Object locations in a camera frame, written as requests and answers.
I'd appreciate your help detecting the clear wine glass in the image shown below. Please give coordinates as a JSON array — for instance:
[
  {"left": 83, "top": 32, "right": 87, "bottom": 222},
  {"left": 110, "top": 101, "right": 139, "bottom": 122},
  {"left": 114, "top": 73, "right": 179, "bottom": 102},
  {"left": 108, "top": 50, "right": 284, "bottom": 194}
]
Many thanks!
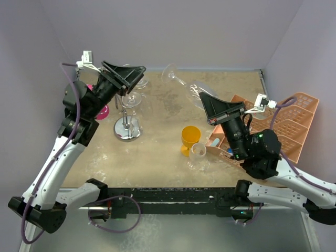
[
  {"left": 161, "top": 64, "right": 218, "bottom": 110},
  {"left": 187, "top": 143, "right": 207, "bottom": 171}
]

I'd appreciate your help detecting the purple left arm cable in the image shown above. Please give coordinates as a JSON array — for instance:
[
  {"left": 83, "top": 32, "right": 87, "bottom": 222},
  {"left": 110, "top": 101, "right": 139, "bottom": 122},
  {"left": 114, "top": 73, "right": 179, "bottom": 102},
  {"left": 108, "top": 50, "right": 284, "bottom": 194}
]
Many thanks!
[{"left": 21, "top": 62, "right": 82, "bottom": 245}]

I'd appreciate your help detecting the clear champagne flute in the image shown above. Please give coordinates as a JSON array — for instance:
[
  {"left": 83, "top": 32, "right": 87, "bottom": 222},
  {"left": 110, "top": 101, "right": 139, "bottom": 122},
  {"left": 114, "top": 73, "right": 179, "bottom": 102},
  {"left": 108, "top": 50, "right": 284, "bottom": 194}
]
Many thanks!
[
  {"left": 122, "top": 92, "right": 142, "bottom": 139},
  {"left": 134, "top": 76, "right": 149, "bottom": 90}
]

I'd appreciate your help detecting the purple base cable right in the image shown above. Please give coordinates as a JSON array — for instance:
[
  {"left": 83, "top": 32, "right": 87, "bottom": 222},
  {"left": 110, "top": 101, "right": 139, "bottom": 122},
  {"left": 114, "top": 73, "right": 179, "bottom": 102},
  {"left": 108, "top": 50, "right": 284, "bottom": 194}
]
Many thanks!
[{"left": 235, "top": 202, "right": 265, "bottom": 226}]

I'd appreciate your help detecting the pink plastic wine glass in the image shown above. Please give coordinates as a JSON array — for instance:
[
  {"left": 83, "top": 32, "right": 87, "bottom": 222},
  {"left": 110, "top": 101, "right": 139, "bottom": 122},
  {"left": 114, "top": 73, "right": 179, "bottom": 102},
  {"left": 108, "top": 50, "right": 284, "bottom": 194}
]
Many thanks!
[{"left": 86, "top": 85, "right": 111, "bottom": 120}]

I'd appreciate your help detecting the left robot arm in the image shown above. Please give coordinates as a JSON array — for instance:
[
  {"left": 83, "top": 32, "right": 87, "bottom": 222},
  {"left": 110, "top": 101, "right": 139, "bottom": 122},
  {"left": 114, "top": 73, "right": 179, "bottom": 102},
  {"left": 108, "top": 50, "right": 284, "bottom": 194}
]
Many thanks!
[{"left": 8, "top": 61, "right": 146, "bottom": 234}]

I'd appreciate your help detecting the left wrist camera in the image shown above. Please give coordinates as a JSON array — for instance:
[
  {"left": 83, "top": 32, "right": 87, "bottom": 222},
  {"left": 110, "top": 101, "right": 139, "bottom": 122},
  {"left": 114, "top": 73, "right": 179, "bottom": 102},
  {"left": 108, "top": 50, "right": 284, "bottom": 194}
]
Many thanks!
[{"left": 76, "top": 50, "right": 101, "bottom": 74}]

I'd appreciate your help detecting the chrome wine glass rack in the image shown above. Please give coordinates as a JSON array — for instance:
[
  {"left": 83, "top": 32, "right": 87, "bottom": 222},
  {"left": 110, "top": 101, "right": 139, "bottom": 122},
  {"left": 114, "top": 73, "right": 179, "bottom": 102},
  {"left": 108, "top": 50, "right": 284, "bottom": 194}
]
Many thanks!
[{"left": 113, "top": 64, "right": 149, "bottom": 142}]

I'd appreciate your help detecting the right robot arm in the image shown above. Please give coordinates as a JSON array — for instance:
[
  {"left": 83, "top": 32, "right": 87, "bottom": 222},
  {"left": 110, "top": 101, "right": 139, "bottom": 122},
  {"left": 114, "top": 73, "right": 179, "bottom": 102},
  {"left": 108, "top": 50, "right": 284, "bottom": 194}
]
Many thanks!
[{"left": 199, "top": 92, "right": 335, "bottom": 225}]

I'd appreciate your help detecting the black base frame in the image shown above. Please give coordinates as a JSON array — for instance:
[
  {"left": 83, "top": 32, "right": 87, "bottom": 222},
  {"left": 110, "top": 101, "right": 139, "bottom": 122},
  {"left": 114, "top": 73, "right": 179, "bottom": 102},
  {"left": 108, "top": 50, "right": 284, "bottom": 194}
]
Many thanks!
[{"left": 86, "top": 178, "right": 266, "bottom": 220}]

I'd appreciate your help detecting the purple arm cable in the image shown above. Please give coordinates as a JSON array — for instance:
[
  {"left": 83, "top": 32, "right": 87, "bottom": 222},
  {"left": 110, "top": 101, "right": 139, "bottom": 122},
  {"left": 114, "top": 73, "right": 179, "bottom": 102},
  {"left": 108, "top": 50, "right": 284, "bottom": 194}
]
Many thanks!
[
  {"left": 269, "top": 96, "right": 336, "bottom": 195},
  {"left": 21, "top": 62, "right": 82, "bottom": 245}
]

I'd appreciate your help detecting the orange plastic basket rack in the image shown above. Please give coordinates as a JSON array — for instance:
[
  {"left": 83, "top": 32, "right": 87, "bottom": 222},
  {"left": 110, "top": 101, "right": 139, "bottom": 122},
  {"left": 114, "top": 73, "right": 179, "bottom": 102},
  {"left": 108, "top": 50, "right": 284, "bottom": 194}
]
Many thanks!
[{"left": 206, "top": 92, "right": 319, "bottom": 180}]

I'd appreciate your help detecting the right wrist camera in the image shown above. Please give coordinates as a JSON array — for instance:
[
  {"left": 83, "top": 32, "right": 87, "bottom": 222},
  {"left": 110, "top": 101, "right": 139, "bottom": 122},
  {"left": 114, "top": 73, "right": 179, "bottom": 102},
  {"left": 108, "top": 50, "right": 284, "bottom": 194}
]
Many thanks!
[{"left": 244, "top": 93, "right": 277, "bottom": 114}]

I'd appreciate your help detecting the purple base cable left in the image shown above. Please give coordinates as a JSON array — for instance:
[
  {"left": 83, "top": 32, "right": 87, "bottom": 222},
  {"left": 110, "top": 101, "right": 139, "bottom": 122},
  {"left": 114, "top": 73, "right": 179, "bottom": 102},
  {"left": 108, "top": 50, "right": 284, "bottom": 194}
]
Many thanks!
[{"left": 88, "top": 195, "right": 142, "bottom": 234}]

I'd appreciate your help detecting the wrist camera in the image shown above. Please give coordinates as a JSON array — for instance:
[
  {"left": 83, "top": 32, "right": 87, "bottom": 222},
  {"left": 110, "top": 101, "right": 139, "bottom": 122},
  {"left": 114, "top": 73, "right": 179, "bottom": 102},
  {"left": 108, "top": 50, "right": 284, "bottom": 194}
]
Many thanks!
[
  {"left": 244, "top": 93, "right": 277, "bottom": 114},
  {"left": 76, "top": 50, "right": 101, "bottom": 74}
]

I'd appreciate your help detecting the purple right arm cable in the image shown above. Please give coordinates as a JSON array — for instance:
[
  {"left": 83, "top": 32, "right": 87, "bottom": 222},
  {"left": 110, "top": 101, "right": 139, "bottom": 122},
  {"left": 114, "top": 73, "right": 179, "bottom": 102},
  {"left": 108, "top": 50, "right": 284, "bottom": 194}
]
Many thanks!
[{"left": 269, "top": 96, "right": 336, "bottom": 195}]

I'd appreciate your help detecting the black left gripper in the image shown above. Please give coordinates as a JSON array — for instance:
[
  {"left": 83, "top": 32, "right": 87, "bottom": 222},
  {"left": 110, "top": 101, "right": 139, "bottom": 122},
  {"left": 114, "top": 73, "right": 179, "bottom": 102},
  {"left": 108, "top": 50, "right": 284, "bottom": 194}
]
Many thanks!
[{"left": 86, "top": 61, "right": 144, "bottom": 119}]

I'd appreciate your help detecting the yellow plastic wine glass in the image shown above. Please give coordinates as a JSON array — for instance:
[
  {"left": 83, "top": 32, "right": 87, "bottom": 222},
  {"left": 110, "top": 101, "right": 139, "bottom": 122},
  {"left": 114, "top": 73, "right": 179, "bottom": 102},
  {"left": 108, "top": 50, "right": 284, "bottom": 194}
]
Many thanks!
[{"left": 180, "top": 125, "right": 201, "bottom": 157}]

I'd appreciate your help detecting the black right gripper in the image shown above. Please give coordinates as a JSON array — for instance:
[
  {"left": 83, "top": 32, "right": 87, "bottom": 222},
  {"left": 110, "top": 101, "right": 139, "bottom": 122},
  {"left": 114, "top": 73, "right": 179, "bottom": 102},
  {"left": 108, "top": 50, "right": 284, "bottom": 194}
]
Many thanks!
[{"left": 198, "top": 92, "right": 248, "bottom": 159}]

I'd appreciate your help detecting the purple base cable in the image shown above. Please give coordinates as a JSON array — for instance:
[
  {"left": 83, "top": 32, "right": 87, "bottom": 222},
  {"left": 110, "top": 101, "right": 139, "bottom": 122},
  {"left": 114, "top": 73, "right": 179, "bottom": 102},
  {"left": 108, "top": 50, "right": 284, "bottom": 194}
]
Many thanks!
[
  {"left": 235, "top": 202, "right": 265, "bottom": 226},
  {"left": 88, "top": 195, "right": 142, "bottom": 234}
]

